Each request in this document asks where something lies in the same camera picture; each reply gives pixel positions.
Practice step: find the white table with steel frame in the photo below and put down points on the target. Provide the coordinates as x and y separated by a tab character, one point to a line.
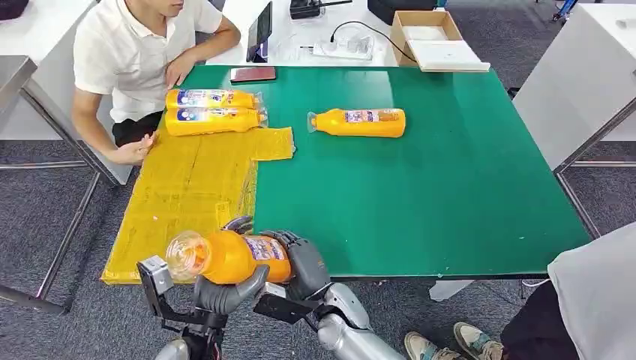
571	74

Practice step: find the yellow sheet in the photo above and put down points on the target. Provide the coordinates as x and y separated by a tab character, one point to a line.
189	198

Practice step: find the black bag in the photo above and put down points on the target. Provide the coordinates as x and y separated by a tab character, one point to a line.
397	10

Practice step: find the white power strip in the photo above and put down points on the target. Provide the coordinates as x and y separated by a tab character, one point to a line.
343	48

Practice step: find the white flat box lid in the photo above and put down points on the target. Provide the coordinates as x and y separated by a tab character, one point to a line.
447	55

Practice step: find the dark red phone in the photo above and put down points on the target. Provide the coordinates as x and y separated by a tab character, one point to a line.
252	74

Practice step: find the black tablet on stand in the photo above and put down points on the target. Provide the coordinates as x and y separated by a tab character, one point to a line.
259	30

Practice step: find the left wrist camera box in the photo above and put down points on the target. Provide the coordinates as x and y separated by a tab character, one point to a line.
155	278

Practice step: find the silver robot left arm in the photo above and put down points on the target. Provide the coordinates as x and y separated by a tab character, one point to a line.
171	351

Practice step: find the white table with panel side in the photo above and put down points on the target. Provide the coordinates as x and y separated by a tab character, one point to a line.
30	30

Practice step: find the standing person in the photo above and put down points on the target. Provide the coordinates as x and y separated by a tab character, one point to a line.
596	308

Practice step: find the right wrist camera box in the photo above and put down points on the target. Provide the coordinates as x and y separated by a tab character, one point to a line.
283	308

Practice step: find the dark bag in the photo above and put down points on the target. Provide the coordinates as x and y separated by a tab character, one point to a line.
11	7

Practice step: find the seated person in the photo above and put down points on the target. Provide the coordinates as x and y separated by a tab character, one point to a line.
124	54

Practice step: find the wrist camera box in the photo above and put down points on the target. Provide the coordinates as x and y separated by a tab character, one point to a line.
155	278
283	308

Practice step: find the black device with antenna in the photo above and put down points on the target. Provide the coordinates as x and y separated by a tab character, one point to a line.
304	9

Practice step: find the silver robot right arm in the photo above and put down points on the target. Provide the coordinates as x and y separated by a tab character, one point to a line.
348	338

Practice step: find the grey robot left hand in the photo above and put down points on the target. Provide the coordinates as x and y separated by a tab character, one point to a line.
223	298

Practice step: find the green table mat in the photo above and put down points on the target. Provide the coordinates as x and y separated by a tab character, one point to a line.
447	198

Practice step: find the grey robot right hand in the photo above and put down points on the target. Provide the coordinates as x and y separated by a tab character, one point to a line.
305	268

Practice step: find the orange drink bottle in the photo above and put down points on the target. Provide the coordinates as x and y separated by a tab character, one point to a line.
208	98
233	258
213	123
362	124

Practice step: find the cardboard box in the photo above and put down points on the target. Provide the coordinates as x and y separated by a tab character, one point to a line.
397	39

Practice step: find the blue stand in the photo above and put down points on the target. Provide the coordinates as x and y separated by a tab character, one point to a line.
564	9

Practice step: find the white desk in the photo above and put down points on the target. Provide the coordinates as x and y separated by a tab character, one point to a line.
298	47

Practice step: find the white foam insert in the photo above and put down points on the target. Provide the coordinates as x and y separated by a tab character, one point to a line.
425	33

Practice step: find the white table leg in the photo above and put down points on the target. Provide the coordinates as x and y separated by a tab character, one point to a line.
449	290

